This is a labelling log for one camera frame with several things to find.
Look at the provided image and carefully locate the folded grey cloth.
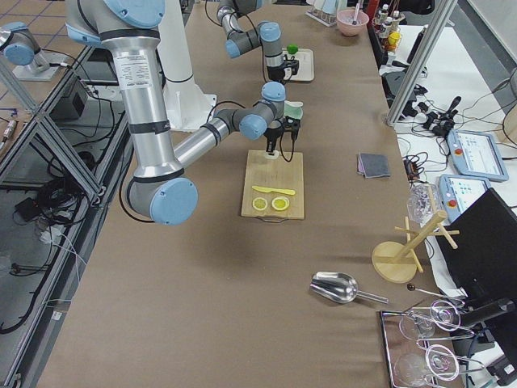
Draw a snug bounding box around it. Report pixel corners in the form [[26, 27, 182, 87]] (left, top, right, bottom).
[[357, 153, 391, 178]]

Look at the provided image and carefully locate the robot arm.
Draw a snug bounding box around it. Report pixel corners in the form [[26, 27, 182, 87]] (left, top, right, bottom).
[[216, 1, 289, 83], [65, 1, 286, 225]]

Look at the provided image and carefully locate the white steamed bun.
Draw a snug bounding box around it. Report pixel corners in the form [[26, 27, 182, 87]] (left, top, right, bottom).
[[264, 151, 279, 160]]

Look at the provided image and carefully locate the front lemon slice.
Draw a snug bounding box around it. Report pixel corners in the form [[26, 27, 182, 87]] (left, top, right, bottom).
[[252, 197, 268, 211]]

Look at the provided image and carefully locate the pink bowl with ice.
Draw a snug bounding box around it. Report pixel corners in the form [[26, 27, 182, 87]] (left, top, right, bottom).
[[336, 9, 369, 37]]

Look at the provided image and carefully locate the bamboo cutting board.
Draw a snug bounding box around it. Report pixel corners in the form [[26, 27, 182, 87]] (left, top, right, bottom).
[[241, 150, 305, 220]]

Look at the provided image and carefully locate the teach pendant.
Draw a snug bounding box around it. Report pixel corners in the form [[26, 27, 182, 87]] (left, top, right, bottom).
[[447, 129, 509, 182], [438, 175, 491, 222]]

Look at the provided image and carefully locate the black monitor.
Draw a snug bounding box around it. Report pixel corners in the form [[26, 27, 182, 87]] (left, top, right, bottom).
[[436, 188, 516, 305]]

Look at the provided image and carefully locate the metal muddler in bowl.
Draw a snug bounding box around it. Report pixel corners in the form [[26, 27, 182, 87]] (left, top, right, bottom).
[[352, 0, 362, 25]]

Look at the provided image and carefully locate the aluminium frame post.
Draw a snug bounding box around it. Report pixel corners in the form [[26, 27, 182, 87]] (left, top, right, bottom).
[[385, 0, 457, 127]]

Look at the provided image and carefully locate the lower teach pendant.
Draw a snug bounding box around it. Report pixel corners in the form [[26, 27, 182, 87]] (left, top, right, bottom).
[[438, 175, 491, 222]]

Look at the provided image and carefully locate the mint green bowl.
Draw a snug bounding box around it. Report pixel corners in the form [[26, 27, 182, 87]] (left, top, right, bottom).
[[284, 100, 304, 120]]

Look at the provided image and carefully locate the green lime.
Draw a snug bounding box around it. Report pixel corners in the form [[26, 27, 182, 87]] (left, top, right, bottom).
[[287, 44, 298, 55]]

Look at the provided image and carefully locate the yellow plastic knife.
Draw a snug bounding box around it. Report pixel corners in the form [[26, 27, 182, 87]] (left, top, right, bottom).
[[251, 185, 296, 196]]

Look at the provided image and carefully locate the upper teach pendant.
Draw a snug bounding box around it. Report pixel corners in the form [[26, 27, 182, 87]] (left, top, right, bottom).
[[447, 129, 509, 182]]

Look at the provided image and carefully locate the metal scoop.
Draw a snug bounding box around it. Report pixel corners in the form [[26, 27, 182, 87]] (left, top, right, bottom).
[[309, 272, 389, 304]]

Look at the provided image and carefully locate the black wire glass rack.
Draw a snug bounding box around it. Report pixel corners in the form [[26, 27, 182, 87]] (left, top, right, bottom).
[[379, 299, 485, 387]]

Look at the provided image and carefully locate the wooden mug tree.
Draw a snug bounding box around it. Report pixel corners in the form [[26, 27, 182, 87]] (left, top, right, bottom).
[[372, 210, 460, 284]]

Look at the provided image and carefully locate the cream rectangular tray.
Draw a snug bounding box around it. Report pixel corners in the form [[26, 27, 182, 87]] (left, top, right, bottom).
[[283, 47, 315, 82]]

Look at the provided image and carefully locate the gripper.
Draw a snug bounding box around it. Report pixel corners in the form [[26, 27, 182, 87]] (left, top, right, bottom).
[[265, 120, 284, 155], [266, 65, 286, 83]]

